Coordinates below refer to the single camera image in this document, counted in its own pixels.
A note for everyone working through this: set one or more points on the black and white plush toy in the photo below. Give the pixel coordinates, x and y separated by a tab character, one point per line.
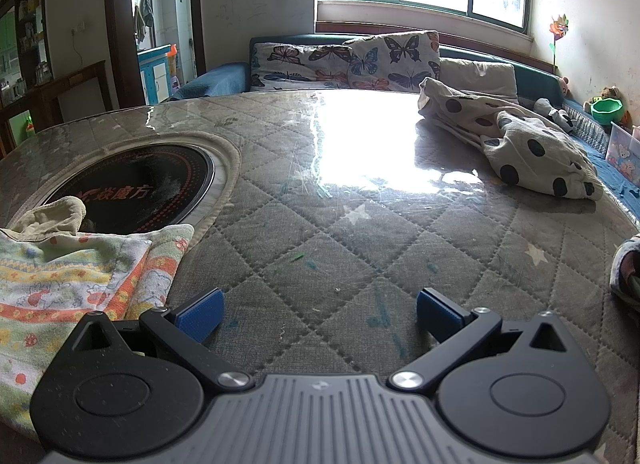
557	116

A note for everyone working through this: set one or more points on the clear storage box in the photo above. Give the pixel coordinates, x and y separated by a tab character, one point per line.
622	153

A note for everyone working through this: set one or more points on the beige cloth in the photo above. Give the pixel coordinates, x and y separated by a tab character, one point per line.
50	219

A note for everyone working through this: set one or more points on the purple plastic stool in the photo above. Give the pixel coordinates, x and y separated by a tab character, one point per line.
176	86

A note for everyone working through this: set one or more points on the dark wooden shelf cabinet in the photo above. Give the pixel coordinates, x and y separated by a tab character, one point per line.
25	18

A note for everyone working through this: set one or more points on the blue and white cabinet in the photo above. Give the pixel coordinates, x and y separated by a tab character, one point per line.
152	68

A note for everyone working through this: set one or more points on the cream polka dot garment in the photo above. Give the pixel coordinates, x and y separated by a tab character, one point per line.
525	143

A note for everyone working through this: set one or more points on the butterfly print cushion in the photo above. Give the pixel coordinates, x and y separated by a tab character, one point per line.
400	58
300	66

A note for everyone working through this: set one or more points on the brown plush bear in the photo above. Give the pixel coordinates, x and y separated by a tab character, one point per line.
610	92

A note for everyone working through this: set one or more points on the blue sofa seat cover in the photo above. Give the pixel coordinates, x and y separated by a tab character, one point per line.
607	173

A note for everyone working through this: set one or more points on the pastel printed garment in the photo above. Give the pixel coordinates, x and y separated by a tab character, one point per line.
75	284

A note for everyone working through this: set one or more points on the blue quilted armrest cover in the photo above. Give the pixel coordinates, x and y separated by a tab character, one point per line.
215	81

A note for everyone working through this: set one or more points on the orange plastic container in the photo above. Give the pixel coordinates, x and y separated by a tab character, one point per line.
173	56

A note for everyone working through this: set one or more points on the colourful pinwheel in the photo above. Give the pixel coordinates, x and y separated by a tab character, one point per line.
559	28

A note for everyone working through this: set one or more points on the dark wooden door frame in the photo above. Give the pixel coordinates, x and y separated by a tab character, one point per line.
117	18

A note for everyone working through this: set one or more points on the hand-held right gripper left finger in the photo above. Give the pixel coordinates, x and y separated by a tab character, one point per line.
200	316

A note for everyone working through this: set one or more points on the black round induction cooktop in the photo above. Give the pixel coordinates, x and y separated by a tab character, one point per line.
140	178

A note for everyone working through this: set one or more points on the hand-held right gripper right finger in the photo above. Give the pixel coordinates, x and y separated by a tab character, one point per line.
435	311

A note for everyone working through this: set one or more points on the hanging grey clothes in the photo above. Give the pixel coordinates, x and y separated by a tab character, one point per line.
144	16

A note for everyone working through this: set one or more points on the small teddy bear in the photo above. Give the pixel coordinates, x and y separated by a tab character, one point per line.
564	86

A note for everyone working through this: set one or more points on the green plastic bowl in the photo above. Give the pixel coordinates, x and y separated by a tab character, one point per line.
606	111

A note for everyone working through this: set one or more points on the dark wooden console table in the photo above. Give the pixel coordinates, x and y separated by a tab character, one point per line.
75	76

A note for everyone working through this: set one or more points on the beige cushion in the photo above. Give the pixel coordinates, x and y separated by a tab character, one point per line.
480	78

